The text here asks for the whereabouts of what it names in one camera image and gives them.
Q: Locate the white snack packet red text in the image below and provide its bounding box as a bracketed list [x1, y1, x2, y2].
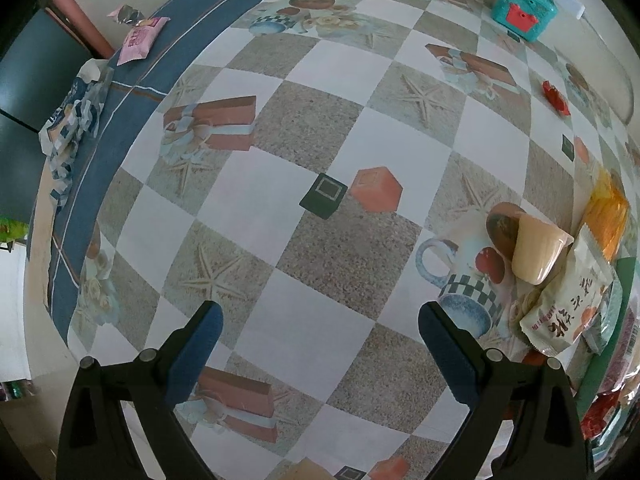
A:
[520, 224, 613, 356]

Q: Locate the beige jelly cup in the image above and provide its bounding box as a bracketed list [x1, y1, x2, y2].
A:
[512, 214, 574, 285]

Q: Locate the red crinkled snack bag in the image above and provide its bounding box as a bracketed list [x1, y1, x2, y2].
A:
[580, 390, 638, 440]

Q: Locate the green bean biscuit packet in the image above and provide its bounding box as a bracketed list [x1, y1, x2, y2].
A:
[574, 257, 639, 418]

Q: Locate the orange snack packet with barcode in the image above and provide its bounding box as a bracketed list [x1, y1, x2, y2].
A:
[582, 168, 629, 262]

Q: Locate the small red candy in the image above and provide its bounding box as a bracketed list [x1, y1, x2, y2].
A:
[541, 80, 570, 117]

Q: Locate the checkered printed tablecloth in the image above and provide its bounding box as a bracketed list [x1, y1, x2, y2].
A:
[48, 0, 639, 479]

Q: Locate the blue white crumpled cloth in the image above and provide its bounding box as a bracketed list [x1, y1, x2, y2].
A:
[38, 58, 114, 210]

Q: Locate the small pink wrapper packet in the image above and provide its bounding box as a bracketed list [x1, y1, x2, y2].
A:
[117, 16, 170, 66]

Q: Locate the teal toy basket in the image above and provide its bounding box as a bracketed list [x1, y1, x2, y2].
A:
[491, 0, 558, 42]

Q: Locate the pink rolled mat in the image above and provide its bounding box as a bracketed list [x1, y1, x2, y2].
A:
[52, 0, 114, 58]

